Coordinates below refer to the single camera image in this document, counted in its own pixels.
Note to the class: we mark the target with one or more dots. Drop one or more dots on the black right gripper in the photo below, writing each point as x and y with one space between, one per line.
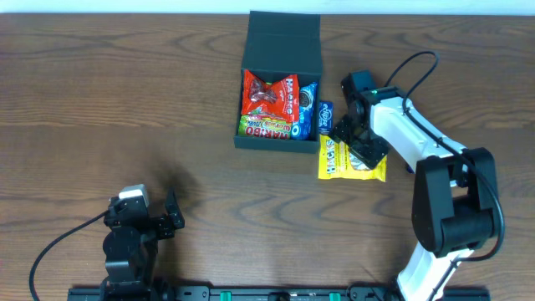
359 142

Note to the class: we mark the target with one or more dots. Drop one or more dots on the green Haribo gummy bag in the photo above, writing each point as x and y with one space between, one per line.
264 126

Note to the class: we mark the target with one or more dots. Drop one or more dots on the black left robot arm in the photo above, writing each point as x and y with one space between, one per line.
131 246

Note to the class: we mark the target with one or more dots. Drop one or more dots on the yellow Hacks candy bag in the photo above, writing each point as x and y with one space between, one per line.
335 161

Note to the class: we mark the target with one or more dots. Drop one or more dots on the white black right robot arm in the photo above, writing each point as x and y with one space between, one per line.
456 214

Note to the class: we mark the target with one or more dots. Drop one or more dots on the dark green box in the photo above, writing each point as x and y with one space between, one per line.
277 45

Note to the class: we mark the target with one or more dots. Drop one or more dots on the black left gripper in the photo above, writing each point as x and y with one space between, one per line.
155 224

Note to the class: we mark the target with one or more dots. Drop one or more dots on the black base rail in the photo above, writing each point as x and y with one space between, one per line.
203 293

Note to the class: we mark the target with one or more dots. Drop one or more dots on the blue Eclipse mint box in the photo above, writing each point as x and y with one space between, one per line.
325 117

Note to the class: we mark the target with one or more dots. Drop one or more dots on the purple Dairy Milk bar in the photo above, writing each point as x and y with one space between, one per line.
409 169

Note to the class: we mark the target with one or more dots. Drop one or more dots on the red Hacks candy bag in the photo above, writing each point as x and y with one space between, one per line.
279 98

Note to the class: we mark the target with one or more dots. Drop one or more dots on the blue Oreo cookie pack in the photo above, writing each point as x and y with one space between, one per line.
302 127

